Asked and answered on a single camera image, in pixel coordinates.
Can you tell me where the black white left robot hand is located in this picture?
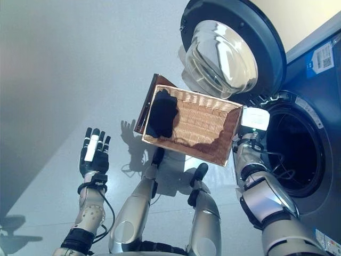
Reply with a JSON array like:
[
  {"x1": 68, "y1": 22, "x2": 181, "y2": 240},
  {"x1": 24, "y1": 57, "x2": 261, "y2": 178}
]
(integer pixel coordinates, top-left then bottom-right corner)
[{"x1": 78, "y1": 127, "x2": 112, "y2": 180}]

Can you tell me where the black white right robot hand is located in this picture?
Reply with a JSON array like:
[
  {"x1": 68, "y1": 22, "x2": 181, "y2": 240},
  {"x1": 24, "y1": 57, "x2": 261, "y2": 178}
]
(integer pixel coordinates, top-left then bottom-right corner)
[{"x1": 238, "y1": 106, "x2": 271, "y2": 135}]

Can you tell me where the black garment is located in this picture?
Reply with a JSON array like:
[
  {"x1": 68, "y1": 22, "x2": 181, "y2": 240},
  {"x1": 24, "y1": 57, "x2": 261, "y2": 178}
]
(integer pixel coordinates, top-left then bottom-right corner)
[{"x1": 145, "y1": 89, "x2": 180, "y2": 139}]

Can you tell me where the grey front-load washing machine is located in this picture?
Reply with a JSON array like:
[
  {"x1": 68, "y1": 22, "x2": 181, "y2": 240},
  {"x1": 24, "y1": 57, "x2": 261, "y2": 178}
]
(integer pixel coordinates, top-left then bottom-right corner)
[{"x1": 253, "y1": 10, "x2": 341, "y2": 256}]

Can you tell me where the rectangular wicker laundry basket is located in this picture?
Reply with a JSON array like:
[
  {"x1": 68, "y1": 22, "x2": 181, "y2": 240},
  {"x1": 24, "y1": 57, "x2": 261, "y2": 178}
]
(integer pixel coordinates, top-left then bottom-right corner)
[{"x1": 141, "y1": 84, "x2": 244, "y2": 167}]

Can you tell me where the silver left robot leg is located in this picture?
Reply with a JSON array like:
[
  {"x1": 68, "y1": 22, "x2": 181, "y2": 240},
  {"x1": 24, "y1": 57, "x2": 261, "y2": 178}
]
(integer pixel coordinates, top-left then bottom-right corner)
[{"x1": 108, "y1": 147, "x2": 166, "y2": 254}]

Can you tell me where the silver robot leg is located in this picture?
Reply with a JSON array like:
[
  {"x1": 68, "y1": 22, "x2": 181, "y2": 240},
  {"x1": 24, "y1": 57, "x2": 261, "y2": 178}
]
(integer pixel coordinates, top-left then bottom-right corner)
[
  {"x1": 186, "y1": 162, "x2": 223, "y2": 256},
  {"x1": 108, "y1": 147, "x2": 166, "y2": 254}
]

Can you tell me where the brown acrylic stand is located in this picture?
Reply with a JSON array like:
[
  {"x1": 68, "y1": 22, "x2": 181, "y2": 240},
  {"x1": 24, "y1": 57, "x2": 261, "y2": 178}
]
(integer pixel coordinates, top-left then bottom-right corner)
[{"x1": 133, "y1": 73, "x2": 178, "y2": 135}]

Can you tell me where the round glass washer door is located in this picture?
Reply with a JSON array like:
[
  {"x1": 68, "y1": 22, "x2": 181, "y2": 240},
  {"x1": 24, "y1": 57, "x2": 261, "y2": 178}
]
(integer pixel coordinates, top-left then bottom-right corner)
[{"x1": 178, "y1": 0, "x2": 287, "y2": 100}]

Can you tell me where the blue white code label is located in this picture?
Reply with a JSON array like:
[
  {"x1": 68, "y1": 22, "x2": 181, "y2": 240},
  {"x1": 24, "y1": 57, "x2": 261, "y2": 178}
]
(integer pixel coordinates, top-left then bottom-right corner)
[{"x1": 305, "y1": 39, "x2": 339, "y2": 78}]

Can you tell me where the silver right robot leg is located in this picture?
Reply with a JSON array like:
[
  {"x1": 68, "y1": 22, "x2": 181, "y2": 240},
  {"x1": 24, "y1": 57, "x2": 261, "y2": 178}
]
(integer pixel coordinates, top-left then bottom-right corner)
[{"x1": 186, "y1": 162, "x2": 223, "y2": 256}]

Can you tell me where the silver robot torso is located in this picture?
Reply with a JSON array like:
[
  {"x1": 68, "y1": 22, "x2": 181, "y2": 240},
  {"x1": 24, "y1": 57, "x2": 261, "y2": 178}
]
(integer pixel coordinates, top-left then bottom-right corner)
[{"x1": 106, "y1": 239, "x2": 191, "y2": 256}]

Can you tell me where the large blue energy label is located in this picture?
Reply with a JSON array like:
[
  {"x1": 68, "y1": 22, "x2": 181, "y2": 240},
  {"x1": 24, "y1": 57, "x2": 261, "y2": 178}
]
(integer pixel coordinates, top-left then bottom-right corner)
[{"x1": 314, "y1": 228, "x2": 341, "y2": 256}]

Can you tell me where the white cable loop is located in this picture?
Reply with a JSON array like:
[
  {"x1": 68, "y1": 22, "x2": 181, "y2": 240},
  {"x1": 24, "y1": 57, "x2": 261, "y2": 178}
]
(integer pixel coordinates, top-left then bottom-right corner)
[{"x1": 120, "y1": 148, "x2": 150, "y2": 178}]

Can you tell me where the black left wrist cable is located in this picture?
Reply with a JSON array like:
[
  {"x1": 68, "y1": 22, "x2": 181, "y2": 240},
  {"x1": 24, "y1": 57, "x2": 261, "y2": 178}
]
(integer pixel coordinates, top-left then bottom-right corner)
[{"x1": 91, "y1": 188, "x2": 116, "y2": 244}]

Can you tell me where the white appliance enclosure frame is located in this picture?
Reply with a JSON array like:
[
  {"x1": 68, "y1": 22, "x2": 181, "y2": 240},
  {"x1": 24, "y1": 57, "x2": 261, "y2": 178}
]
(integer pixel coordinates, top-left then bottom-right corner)
[{"x1": 285, "y1": 11, "x2": 341, "y2": 65}]

